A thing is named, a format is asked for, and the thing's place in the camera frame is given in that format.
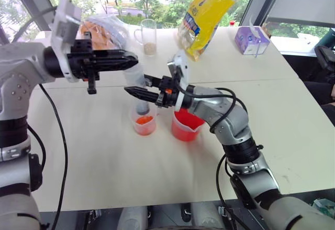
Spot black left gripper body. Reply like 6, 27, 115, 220
66, 31, 101, 95

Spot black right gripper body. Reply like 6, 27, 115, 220
155, 75, 182, 109

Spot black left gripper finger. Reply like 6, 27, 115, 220
92, 49, 138, 61
93, 57, 139, 72

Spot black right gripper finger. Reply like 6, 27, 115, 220
123, 85, 160, 104
143, 73, 164, 88

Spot small clear measuring cup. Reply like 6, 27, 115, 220
130, 106, 158, 137

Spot cup full of red liquid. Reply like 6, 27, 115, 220
171, 108, 206, 143

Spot bread in clear plastic bag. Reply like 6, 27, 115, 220
79, 14, 131, 52

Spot tall clear glass mug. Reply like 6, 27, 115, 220
133, 18, 158, 57

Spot yellow snack bag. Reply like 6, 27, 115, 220
177, 0, 244, 63

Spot purple tissue box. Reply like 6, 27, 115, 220
234, 17, 271, 56

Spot grey rounded shape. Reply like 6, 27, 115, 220
119, 205, 150, 230
190, 202, 226, 230

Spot person in dark trousers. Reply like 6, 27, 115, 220
303, 77, 335, 127

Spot dark bag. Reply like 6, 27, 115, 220
313, 27, 335, 71

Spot teal crumpled packet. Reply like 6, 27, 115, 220
311, 198, 335, 216

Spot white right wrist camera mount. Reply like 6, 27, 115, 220
166, 49, 189, 110

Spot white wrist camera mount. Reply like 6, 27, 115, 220
166, 49, 189, 110
50, 0, 82, 83

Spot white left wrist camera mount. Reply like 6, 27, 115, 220
50, 0, 82, 83

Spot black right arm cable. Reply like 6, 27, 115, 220
179, 85, 253, 230

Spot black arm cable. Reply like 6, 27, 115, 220
12, 6, 69, 230
179, 85, 253, 230

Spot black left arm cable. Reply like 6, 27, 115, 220
12, 6, 69, 230

